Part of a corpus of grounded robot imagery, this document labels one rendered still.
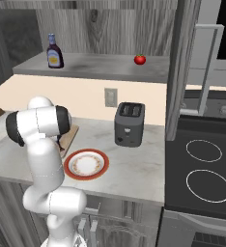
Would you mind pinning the grey wooden wall cabinet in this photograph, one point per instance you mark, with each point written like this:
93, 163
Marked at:
102, 66

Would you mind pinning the dark grey toaster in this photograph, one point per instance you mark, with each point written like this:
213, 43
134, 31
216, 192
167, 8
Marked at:
129, 128

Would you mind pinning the wooden cutting board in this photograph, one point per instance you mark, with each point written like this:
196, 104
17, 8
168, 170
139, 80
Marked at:
71, 134

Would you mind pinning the dark grey cabinet door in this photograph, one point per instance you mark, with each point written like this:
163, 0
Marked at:
12, 35

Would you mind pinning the black hob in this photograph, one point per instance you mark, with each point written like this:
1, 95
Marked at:
202, 180

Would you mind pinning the grey oven door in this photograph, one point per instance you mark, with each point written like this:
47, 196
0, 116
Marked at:
195, 233

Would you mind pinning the white plate with red rim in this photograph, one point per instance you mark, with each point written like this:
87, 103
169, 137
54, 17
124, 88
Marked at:
86, 164

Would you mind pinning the dark condiment bottle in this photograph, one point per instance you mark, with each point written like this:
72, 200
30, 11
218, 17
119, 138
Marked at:
55, 56

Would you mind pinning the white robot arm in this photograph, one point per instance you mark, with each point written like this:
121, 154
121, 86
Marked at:
42, 160

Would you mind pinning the grey wooden cabinet door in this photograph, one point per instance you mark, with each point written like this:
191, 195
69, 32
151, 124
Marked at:
179, 64

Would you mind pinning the grey hob knob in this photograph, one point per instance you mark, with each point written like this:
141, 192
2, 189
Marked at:
224, 110
183, 105

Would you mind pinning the grey base cupboard run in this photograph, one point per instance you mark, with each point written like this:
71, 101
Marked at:
124, 222

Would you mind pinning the grey wall socket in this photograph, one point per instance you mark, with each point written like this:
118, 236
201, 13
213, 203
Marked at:
110, 97

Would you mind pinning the red tomato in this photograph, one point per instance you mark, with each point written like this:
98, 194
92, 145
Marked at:
139, 59

